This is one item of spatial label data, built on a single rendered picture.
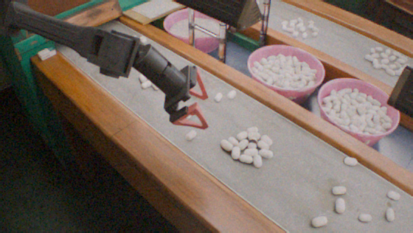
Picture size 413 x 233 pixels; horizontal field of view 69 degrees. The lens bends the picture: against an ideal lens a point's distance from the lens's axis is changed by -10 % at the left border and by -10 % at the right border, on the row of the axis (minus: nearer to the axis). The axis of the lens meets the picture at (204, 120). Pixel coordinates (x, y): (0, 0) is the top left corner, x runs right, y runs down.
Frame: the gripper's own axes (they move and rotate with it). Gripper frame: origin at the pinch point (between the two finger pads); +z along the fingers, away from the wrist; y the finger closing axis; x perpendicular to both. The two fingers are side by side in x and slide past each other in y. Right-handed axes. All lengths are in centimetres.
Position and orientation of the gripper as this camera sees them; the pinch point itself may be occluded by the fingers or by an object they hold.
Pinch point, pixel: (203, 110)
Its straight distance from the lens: 75.0
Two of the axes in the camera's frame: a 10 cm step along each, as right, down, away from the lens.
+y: 0.0, 7.0, -7.1
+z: 6.4, 5.5, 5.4
